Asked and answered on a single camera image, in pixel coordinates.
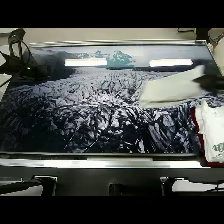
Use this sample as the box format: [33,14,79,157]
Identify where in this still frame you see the white T-shirt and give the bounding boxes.
[194,99,224,164]

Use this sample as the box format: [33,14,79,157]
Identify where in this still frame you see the pale beige trousers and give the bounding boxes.
[137,64,208,110]

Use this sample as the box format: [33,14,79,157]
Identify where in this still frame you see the black cable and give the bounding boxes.
[7,28,34,69]

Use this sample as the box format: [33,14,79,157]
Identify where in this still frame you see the silver frame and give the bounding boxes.
[0,38,224,197]

